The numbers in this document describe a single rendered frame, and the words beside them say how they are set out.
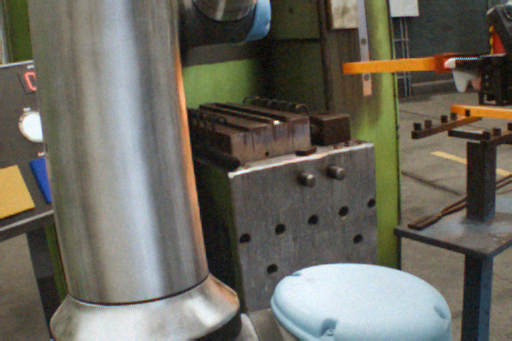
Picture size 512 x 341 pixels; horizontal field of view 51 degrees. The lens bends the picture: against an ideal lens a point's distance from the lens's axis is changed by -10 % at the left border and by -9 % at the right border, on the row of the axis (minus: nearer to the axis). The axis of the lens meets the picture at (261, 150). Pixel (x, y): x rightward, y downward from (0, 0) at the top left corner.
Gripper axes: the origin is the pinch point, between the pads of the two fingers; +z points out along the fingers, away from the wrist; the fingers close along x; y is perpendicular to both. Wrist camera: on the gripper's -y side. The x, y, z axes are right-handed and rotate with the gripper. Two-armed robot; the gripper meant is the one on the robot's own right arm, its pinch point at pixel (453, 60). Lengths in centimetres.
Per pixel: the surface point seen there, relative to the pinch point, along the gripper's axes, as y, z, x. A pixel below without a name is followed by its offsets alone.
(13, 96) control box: -3, 28, -72
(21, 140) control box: 4, 24, -72
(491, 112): 18, 31, 47
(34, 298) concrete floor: 105, 212, -72
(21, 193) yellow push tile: 12, 18, -73
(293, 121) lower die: 12.8, 41.9, -10.4
